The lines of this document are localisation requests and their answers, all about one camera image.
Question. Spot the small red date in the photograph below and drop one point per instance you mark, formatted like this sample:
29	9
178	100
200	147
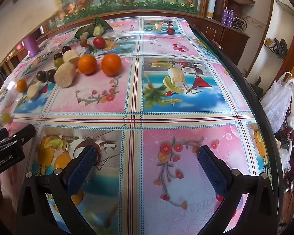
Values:
171	31

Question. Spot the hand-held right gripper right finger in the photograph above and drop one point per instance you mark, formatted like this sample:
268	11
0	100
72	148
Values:
212	171

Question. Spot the white plastic bag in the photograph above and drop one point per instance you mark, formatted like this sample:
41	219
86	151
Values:
279	98

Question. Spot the small pale yam chunk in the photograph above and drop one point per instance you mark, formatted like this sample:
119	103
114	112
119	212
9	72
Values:
84	36
34	90

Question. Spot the red tomato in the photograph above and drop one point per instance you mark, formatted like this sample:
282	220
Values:
99	42

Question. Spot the printed fruit tablecloth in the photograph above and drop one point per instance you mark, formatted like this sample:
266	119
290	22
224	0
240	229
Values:
142	107

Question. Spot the purple spray bottle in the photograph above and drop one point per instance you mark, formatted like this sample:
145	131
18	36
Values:
226	16
231	17

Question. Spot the green bok choy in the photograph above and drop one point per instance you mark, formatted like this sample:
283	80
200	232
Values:
98	27

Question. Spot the round pale yam chunk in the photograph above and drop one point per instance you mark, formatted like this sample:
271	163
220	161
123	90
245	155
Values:
63	76

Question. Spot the dark passion fruit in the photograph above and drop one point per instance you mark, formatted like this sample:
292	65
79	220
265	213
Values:
41	75
51	75

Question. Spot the brown longan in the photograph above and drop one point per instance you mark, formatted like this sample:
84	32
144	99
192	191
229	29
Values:
83	43

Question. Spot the wrinkled red date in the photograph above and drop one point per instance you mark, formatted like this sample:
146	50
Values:
57	56

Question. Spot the orange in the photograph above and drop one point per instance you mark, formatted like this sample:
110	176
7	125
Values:
111	64
21	85
87	64

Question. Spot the low wooden cabinet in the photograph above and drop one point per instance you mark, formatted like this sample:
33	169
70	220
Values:
230	41

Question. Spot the wall shelf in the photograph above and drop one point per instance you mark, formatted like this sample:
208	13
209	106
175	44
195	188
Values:
275	46

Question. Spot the purple thermos bottle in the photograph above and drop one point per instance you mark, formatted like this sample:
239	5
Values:
31	44

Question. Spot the brown wicker basket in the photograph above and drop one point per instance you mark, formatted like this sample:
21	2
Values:
236	6

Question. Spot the square pale yam chunk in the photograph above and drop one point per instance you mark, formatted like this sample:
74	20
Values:
69	55

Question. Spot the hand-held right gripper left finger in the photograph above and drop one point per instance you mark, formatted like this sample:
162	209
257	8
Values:
80	171

